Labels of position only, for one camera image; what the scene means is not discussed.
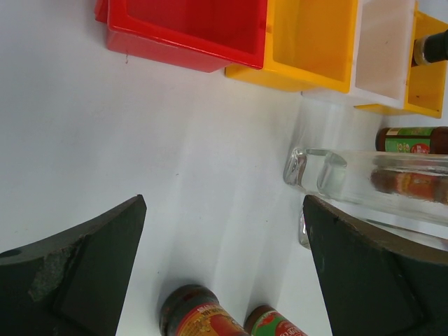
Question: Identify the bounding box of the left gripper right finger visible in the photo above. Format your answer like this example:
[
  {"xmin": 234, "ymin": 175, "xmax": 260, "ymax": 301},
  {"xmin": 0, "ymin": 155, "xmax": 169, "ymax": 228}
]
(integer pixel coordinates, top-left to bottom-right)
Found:
[{"xmin": 302, "ymin": 195, "xmax": 447, "ymax": 335}]

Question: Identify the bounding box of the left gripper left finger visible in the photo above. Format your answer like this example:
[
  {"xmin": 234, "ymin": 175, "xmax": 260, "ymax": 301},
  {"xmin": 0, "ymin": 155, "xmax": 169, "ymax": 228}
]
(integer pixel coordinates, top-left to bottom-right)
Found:
[{"xmin": 1, "ymin": 195, "xmax": 146, "ymax": 335}]

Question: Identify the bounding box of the black lid spice jar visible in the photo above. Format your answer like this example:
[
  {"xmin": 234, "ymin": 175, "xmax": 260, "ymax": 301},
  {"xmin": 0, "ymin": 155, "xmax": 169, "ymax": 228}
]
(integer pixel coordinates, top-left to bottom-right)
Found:
[{"xmin": 411, "ymin": 30, "xmax": 448, "ymax": 67}]

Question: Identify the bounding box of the rear glass oil bottle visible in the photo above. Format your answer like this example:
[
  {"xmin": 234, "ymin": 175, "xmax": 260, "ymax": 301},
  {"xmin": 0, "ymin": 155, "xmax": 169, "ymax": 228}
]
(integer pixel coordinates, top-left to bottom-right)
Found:
[{"xmin": 283, "ymin": 148, "xmax": 447, "ymax": 225}]

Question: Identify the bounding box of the front red lid jar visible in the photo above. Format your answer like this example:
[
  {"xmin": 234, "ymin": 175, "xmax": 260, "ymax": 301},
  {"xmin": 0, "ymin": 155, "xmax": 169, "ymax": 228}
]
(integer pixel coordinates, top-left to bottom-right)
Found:
[{"xmin": 159, "ymin": 284, "xmax": 248, "ymax": 336}]

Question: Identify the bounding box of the front green label sauce bottle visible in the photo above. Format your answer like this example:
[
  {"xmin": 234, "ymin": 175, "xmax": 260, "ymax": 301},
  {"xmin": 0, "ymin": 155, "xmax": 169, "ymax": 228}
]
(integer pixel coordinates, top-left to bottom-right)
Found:
[{"xmin": 244, "ymin": 304, "xmax": 307, "ymax": 336}]

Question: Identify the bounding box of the green label sauce bottle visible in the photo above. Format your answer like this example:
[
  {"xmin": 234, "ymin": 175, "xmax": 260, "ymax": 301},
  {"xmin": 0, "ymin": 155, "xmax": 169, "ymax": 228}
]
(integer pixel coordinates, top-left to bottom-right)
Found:
[
  {"xmin": 244, "ymin": 304, "xmax": 307, "ymax": 336},
  {"xmin": 375, "ymin": 127, "xmax": 447, "ymax": 155}
]

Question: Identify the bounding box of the rear green label sauce bottle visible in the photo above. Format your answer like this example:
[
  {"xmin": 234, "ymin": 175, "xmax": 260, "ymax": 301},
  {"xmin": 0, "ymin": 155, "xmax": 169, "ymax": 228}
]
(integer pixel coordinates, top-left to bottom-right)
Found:
[{"xmin": 375, "ymin": 127, "xmax": 447, "ymax": 155}]

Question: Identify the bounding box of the right yellow plastic bin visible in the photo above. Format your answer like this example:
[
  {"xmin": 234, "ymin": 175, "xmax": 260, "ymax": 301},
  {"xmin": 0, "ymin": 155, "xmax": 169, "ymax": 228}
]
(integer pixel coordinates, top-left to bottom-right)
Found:
[{"xmin": 356, "ymin": 10, "xmax": 447, "ymax": 118}]

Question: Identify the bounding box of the yellow plastic bin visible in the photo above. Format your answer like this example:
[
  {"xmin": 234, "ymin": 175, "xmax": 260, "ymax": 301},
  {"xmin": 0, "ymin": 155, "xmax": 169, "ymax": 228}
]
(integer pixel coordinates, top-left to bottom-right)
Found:
[
  {"xmin": 225, "ymin": 0, "xmax": 361, "ymax": 93},
  {"xmin": 356, "ymin": 10, "xmax": 447, "ymax": 118}
]

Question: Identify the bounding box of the left yellow plastic bin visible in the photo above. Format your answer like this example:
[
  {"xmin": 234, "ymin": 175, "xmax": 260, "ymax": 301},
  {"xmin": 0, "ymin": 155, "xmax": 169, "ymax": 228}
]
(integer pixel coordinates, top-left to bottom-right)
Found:
[{"xmin": 225, "ymin": 0, "xmax": 361, "ymax": 93}]

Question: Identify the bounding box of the white plastic bin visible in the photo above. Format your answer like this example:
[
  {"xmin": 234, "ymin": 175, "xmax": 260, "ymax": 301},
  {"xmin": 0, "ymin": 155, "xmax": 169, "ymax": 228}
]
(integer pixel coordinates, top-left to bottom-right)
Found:
[{"xmin": 302, "ymin": 0, "xmax": 417, "ymax": 108}]

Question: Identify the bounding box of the red plastic bin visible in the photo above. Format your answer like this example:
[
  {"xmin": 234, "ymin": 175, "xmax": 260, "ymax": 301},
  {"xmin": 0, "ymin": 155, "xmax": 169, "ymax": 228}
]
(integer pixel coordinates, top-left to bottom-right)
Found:
[{"xmin": 94, "ymin": 0, "xmax": 267, "ymax": 73}]

